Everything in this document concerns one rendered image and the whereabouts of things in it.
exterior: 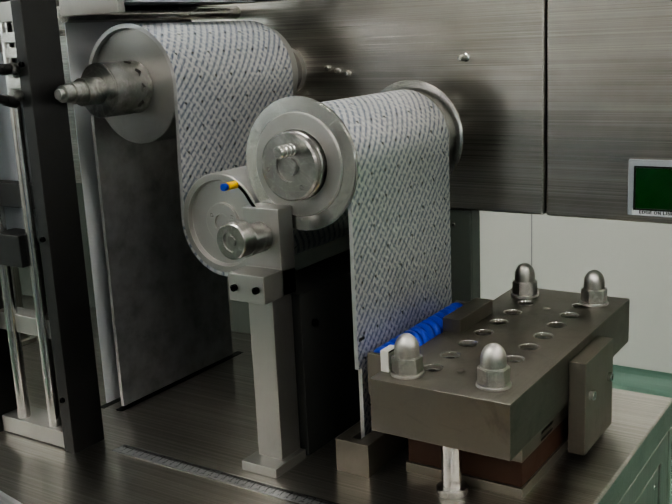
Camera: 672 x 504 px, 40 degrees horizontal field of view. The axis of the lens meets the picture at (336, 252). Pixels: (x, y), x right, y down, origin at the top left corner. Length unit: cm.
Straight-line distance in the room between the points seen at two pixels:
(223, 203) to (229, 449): 30
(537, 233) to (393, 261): 276
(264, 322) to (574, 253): 282
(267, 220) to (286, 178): 5
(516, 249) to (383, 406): 291
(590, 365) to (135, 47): 65
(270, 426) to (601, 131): 55
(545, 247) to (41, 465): 289
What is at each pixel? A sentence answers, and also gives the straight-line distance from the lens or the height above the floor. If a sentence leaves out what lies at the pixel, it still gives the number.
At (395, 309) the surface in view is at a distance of 111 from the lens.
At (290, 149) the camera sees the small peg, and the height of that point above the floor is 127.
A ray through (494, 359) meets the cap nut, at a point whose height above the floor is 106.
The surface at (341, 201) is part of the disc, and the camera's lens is 100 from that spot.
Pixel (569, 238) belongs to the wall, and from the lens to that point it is 379.
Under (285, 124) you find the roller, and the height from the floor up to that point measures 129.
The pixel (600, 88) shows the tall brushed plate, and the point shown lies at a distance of 122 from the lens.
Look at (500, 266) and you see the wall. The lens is 392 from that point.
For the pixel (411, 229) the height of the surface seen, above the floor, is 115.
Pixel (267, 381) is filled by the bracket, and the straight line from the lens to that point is 108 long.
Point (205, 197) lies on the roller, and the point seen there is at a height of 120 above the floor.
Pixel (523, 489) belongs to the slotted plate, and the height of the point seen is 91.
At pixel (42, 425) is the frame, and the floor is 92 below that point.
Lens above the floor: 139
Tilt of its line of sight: 13 degrees down
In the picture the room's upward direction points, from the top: 3 degrees counter-clockwise
